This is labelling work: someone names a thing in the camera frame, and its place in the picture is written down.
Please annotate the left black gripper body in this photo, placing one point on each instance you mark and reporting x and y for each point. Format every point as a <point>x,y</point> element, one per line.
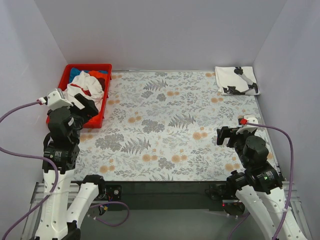
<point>81,110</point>

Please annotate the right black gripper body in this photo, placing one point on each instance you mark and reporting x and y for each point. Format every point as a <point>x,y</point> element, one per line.
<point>230,135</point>

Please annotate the white Coca-Cola t-shirt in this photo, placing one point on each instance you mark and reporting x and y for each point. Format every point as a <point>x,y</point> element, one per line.
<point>86,85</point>

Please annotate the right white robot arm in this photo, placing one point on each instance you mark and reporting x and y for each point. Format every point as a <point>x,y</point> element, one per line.
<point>259,187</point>

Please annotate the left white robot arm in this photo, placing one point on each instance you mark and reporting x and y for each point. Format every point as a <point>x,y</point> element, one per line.
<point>60,220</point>

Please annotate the red plastic bin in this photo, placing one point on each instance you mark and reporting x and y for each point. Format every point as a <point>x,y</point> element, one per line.
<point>95,122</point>

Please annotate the maroon t-shirt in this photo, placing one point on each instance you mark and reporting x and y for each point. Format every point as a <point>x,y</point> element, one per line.
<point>102,82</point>

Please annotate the blue t-shirt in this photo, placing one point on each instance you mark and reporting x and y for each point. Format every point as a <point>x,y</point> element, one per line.
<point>75,72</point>

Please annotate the orange t-shirt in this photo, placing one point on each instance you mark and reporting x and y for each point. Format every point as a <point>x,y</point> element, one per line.
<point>98,75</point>

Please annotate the folded white printed t-shirt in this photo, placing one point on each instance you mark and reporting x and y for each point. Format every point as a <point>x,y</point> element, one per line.
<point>239,80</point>

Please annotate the floral patterned table mat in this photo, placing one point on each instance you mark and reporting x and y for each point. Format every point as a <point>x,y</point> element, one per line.
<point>162,126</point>

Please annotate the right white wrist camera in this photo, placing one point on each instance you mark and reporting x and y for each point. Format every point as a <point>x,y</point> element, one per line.
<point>245,124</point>

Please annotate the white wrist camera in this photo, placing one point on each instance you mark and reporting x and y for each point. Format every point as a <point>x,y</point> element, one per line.
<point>55,99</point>
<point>245,124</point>

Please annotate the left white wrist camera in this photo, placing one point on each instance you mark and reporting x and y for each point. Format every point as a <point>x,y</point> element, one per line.
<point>55,99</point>

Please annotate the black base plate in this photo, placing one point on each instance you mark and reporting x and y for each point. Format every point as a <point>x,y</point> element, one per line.
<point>174,195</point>

